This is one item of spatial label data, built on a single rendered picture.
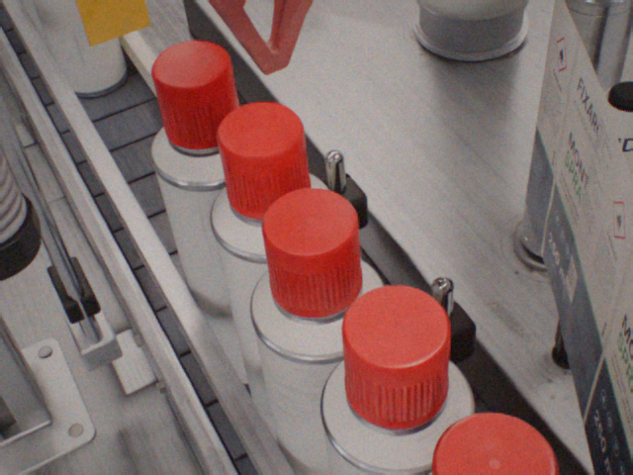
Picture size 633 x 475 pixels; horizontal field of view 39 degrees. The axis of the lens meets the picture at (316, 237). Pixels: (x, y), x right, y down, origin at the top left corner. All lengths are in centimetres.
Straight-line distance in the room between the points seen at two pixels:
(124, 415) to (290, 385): 25
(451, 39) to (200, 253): 34
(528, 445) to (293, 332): 10
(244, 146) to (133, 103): 37
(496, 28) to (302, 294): 42
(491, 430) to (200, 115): 18
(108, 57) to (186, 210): 31
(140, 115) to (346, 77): 16
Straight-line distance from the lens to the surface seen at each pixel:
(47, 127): 70
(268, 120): 34
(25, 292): 66
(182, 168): 39
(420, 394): 28
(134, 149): 66
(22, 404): 56
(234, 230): 36
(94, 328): 51
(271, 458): 39
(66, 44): 69
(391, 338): 27
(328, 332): 32
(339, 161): 52
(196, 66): 37
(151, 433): 56
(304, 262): 29
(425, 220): 58
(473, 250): 56
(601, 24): 44
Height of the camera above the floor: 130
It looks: 48 degrees down
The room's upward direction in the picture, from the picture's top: 6 degrees counter-clockwise
